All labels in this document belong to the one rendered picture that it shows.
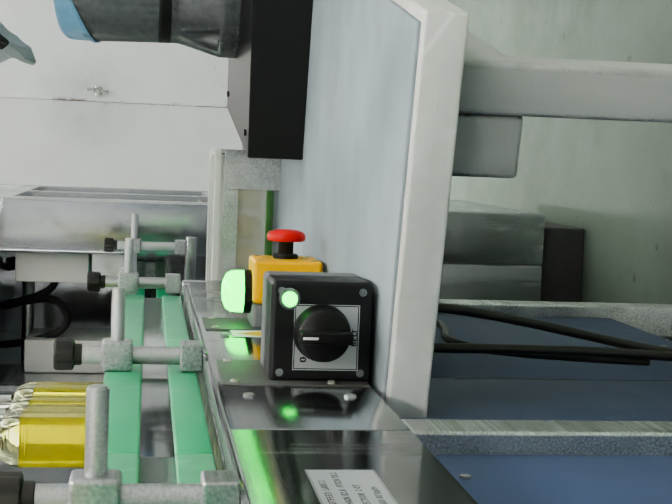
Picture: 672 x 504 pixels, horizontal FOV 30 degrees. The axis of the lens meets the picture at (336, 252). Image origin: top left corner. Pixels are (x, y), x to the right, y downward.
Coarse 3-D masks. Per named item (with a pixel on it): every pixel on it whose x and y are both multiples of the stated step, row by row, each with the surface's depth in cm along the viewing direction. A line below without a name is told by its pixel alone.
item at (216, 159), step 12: (216, 156) 174; (216, 168) 173; (216, 180) 173; (216, 192) 174; (216, 204) 174; (216, 216) 174; (216, 228) 174; (216, 240) 174; (216, 252) 174; (216, 264) 174; (216, 276) 175
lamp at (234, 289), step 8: (232, 272) 128; (240, 272) 128; (248, 272) 128; (224, 280) 128; (232, 280) 127; (240, 280) 127; (248, 280) 127; (224, 288) 128; (232, 288) 127; (240, 288) 127; (248, 288) 127; (224, 296) 128; (232, 296) 127; (240, 296) 127; (248, 296) 127; (224, 304) 128; (232, 304) 127; (240, 304) 127; (248, 304) 127; (248, 312) 129
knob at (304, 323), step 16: (320, 304) 98; (304, 320) 96; (320, 320) 96; (336, 320) 96; (304, 336) 95; (320, 336) 95; (336, 336) 95; (352, 336) 95; (304, 352) 96; (320, 352) 96; (336, 352) 96
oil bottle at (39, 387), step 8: (24, 384) 159; (32, 384) 158; (40, 384) 158; (48, 384) 158; (56, 384) 158; (64, 384) 159; (72, 384) 159; (80, 384) 159; (88, 384) 159; (16, 392) 156; (24, 392) 155; (32, 392) 155; (40, 392) 155; (48, 392) 155; (56, 392) 156; (64, 392) 156; (72, 392) 156; (80, 392) 156
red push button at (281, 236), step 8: (272, 232) 128; (280, 232) 128; (288, 232) 128; (296, 232) 128; (272, 240) 128; (280, 240) 128; (288, 240) 127; (296, 240) 128; (304, 240) 129; (280, 248) 129; (288, 248) 129
